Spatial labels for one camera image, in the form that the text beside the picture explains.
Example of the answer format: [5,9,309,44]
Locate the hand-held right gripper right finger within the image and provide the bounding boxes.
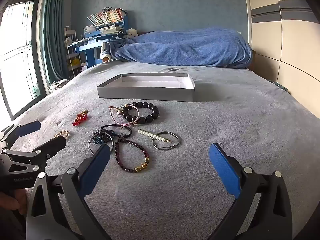
[209,142,293,240]

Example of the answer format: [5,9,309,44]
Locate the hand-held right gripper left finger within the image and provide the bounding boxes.
[26,144,112,240]

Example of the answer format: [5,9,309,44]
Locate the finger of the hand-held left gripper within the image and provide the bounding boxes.
[0,137,67,173]
[1,120,42,150]

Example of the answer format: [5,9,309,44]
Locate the gold hoop bracelet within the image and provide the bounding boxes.
[51,129,70,140]

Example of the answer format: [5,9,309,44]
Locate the dark red bead bracelet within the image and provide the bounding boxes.
[115,138,150,173]

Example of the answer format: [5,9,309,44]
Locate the silver hoop bangle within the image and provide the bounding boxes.
[89,133,115,155]

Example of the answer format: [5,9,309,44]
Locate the blue bead hair tie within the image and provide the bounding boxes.
[93,129,116,145]

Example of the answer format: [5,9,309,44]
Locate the red bead ornament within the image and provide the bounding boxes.
[72,110,90,126]

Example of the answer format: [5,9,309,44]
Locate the silver wire bangle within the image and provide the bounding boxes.
[152,131,181,150]

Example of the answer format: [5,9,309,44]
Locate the pink cord bracelet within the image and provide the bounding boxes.
[109,104,140,126]

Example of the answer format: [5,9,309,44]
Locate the black bead bracelet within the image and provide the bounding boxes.
[122,101,160,124]

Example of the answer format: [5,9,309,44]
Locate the grey cardboard box tray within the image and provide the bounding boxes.
[97,73,195,102]

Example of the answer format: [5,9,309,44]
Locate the person's left hand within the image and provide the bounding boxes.
[0,189,28,215]

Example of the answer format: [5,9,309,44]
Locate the bed with grey sheet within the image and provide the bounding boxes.
[5,60,320,240]

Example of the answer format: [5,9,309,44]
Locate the white and black shoe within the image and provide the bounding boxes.
[49,79,69,93]

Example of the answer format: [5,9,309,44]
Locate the pearl hair clip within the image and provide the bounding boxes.
[138,129,173,143]

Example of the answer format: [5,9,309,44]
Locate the white storage cart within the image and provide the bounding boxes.
[64,26,83,78]

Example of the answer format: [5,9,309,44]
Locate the blue desk with shelf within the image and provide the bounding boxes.
[75,10,130,68]

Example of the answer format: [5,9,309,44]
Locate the teal curtain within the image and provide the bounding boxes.
[41,0,73,80]

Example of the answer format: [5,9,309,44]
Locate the green patterned cloth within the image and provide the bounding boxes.
[272,80,290,93]

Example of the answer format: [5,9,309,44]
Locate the blue fleece-lined garment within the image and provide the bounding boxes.
[101,40,125,62]

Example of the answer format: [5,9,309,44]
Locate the stack of papers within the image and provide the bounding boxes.
[99,25,125,35]

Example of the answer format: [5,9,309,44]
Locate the blue fleece blanket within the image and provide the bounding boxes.
[110,27,253,68]

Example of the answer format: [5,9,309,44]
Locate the row of books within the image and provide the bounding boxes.
[87,8,125,27]

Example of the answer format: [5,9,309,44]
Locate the white plush toy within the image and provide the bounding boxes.
[125,28,139,39]

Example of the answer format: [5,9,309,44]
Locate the beige wardrobe with grey stripe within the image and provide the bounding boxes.
[246,0,320,95]

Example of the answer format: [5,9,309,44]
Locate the black hair tie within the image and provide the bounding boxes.
[101,124,132,138]

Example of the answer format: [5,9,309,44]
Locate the window with dark frame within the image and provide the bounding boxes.
[0,0,48,122]

